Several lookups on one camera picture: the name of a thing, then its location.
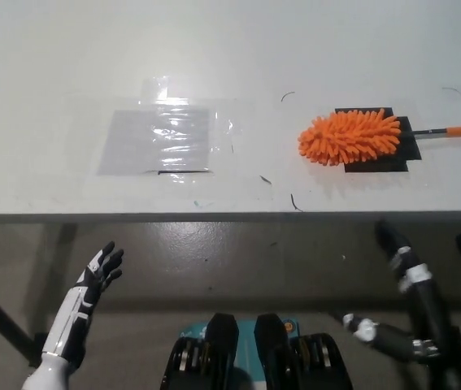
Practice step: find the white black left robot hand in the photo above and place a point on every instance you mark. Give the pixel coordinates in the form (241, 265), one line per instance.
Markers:
(79, 300)

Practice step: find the black tape patch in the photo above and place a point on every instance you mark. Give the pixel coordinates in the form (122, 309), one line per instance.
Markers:
(376, 165)

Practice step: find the orange microfiber extendable duster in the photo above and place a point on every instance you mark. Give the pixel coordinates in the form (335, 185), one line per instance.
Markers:
(348, 138)

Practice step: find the clear plastic taped sheet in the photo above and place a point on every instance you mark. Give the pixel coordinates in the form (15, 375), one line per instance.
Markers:
(153, 142)

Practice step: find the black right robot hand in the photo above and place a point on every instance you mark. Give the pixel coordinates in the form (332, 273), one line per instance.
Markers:
(401, 256)

